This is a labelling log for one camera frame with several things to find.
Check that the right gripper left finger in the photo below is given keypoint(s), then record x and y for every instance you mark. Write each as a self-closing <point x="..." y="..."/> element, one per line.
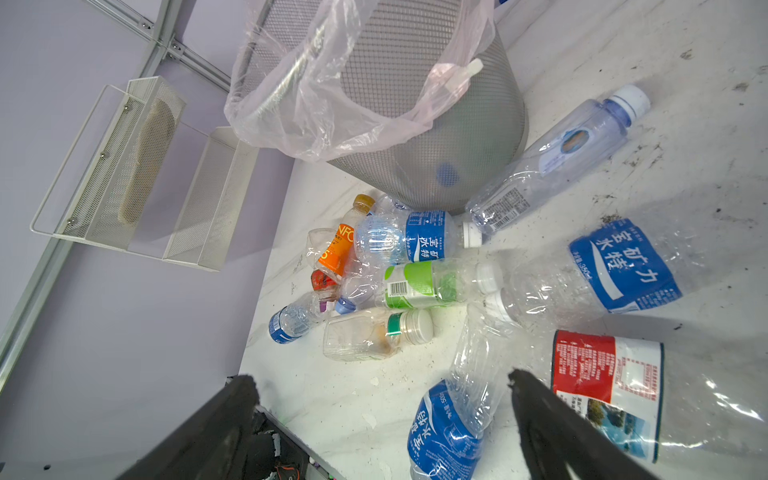
<point x="212" y="444"/>

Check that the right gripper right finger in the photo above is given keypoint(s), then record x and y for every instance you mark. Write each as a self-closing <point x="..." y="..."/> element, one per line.
<point x="559" y="444"/>

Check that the red label clear bottle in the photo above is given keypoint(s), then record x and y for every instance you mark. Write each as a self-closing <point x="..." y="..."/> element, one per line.
<point x="662" y="406"/>

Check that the clear jar white lid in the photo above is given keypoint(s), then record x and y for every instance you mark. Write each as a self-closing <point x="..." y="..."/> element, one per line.
<point x="376" y="334"/>

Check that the grey mesh waste bin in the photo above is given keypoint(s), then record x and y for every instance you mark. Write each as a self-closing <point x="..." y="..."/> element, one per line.
<point x="442" y="168"/>

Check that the clear plastic bin liner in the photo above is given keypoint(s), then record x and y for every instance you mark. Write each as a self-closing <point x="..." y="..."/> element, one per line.
<point x="319" y="80"/>

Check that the small bottle purple cap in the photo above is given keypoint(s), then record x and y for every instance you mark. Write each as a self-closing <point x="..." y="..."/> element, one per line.
<point x="296" y="319"/>

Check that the blue label bottle right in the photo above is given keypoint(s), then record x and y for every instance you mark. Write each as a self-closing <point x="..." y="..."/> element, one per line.
<point x="639" y="262"/>

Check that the green label clear bottle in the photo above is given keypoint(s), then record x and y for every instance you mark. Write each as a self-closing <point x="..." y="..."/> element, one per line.
<point x="431" y="284"/>

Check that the white mesh lower shelf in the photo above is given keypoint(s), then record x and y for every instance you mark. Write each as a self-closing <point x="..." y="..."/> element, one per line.
<point x="205" y="227"/>

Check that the orange label juice bottle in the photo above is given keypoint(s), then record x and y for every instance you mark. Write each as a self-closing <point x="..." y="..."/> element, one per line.
<point x="333" y="260"/>

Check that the beige cloth in shelf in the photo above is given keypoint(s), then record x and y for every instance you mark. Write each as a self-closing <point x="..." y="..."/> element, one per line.
<point x="153" y="142"/>

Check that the clear bottle white cap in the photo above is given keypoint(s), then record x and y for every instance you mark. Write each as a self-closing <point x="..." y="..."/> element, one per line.
<point x="588" y="135"/>

